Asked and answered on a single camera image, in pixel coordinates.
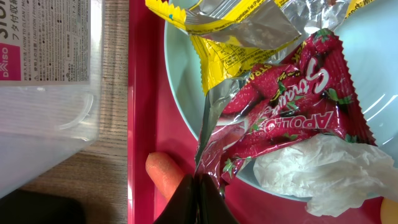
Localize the small white tissue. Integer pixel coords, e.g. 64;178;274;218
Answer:
253;134;397;217

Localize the red serving tray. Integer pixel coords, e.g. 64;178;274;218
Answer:
127;0;382;223

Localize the clear plastic storage bin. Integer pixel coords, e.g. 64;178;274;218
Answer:
1;0;105;195

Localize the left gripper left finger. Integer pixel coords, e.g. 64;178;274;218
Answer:
154;175;197;224

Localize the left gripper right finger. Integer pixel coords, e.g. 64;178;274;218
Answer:
198;174;239;224

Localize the light blue plate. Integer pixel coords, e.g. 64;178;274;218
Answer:
164;0;398;203

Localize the black rectangular tray bin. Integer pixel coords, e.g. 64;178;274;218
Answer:
1;190;86;224

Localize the orange carrot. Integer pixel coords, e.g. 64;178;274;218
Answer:
146;152;185;202

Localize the yellow snack wrapper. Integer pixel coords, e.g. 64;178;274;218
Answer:
146;0;373;93

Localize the red strawberry candy wrapper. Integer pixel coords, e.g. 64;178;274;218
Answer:
195;29;376;185

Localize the yellow plastic cup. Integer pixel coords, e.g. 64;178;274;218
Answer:
380;198;398;224

